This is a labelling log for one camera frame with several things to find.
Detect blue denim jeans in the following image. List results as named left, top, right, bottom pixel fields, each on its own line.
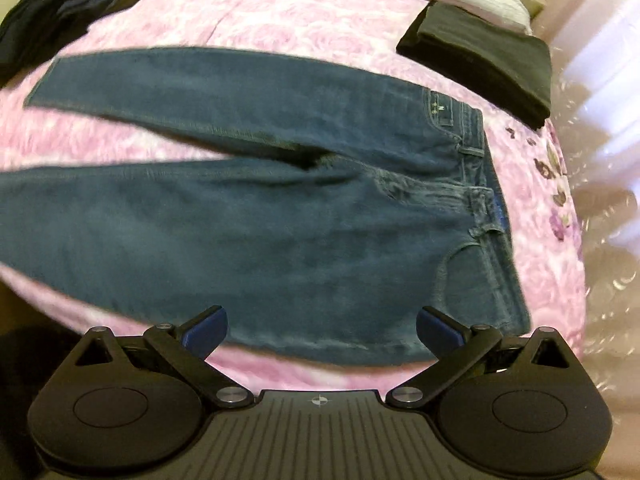
left=0, top=46, right=533, bottom=367

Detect pink floral blanket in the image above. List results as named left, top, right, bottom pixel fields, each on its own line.
left=0, top=0, right=590, bottom=413

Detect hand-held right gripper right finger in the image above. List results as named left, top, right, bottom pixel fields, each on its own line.
left=387, top=305, right=565, bottom=408

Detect black pants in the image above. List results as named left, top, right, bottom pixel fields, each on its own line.
left=396, top=2, right=553, bottom=131

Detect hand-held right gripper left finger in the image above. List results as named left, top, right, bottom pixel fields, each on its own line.
left=71, top=304, right=256, bottom=408

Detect dark navy clothes pile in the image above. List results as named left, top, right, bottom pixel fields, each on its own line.
left=0, top=0, right=162, bottom=86

